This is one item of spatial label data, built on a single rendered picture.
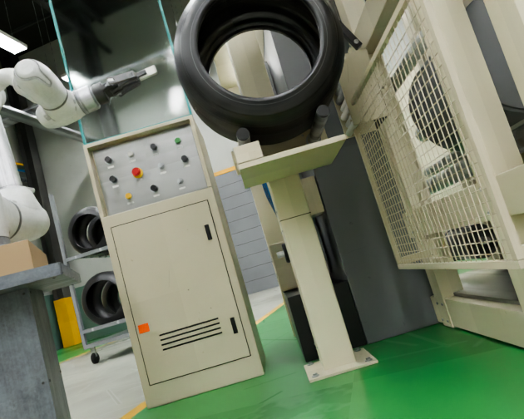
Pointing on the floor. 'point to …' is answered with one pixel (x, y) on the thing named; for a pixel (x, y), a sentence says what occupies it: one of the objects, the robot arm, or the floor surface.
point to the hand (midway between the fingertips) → (147, 72)
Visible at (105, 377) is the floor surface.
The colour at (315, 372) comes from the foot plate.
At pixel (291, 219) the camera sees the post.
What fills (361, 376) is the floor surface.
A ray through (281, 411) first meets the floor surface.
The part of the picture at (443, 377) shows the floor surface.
